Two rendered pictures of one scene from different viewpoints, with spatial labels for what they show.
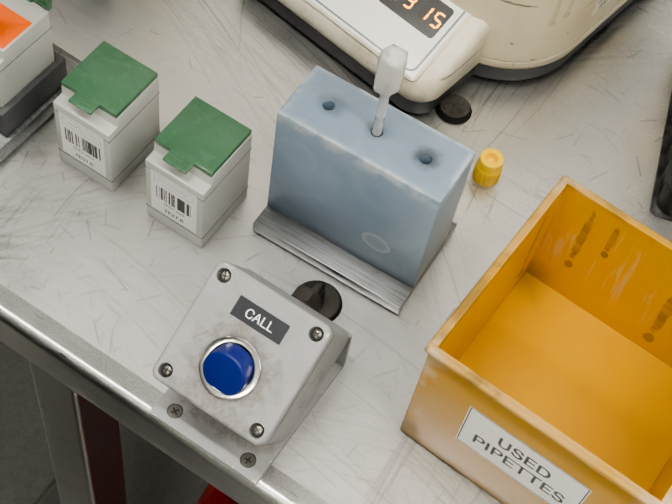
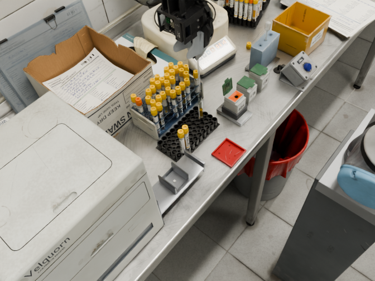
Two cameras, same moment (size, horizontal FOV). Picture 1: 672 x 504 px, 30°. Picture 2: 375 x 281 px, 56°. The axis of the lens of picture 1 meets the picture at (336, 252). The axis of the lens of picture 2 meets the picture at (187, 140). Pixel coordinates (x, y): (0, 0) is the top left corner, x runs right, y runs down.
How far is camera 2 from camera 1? 0.95 m
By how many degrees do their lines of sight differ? 36
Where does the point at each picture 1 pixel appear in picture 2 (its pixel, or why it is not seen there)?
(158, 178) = (264, 80)
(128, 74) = (245, 79)
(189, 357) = (304, 73)
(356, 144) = (268, 42)
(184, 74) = not seen: hidden behind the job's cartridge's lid
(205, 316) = (299, 68)
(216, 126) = (256, 67)
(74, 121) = (252, 91)
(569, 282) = not seen: hidden behind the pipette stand
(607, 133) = (238, 32)
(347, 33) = (222, 57)
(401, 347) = (285, 60)
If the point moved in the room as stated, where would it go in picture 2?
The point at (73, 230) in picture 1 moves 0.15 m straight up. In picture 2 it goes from (265, 103) to (271, 65)
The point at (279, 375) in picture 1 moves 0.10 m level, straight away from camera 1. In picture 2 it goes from (308, 60) to (274, 56)
